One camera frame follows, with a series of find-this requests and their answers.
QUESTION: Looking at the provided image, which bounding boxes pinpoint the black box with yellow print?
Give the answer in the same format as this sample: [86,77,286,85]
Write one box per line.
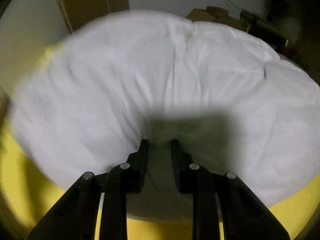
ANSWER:
[239,9,289,47]

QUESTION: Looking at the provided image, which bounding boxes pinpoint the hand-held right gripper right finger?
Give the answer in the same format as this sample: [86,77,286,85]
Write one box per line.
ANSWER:
[171,139,291,240]

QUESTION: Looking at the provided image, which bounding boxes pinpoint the cardboard boxes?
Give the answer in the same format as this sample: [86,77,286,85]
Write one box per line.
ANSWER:
[185,6,247,32]

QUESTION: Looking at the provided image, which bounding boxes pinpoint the yellow mat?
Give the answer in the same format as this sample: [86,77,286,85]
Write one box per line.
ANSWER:
[0,42,316,240]

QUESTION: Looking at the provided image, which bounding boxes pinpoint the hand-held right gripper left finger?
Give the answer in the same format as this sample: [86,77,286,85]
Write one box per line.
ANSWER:
[28,139,150,240]

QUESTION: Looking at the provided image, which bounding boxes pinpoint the white puffer jacket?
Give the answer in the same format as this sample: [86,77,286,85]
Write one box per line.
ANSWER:
[10,9,320,224]

